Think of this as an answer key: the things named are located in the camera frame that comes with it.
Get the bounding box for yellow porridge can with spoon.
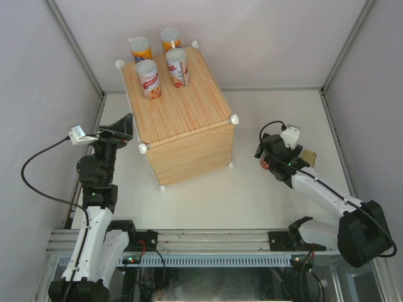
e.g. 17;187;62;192
160;27;182;53

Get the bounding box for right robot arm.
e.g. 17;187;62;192
255;133;397;267

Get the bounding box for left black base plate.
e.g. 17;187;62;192
125;230;159;252

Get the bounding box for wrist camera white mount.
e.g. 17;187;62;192
280;124;300;150
68;125;98;145

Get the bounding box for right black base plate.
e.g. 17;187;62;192
268;231;300;252

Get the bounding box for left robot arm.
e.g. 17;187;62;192
48;113;138;301

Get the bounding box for aluminium mounting rail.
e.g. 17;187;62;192
45;228;387;252

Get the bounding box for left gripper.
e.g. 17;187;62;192
84;114;133;184

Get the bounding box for pink red porridge can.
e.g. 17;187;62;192
135;59;162;100

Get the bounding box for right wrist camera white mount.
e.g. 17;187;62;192
280;124;300;150

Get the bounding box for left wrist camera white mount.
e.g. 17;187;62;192
68;125;98;145

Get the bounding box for dark tomato tin can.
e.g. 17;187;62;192
259;157;270;170

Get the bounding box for wooden cube cabinet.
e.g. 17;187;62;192
115;42;239;191

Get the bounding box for blue slotted cable duct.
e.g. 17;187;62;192
58;253;293;268

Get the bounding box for rectangular blue gold tin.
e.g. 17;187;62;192
300;150;317;167

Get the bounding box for pink porridge can clear lid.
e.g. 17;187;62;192
165;48;190;88

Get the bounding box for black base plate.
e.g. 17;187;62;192
268;231;300;252
125;230;159;252

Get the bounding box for left camera black cable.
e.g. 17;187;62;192
21;138;91;293

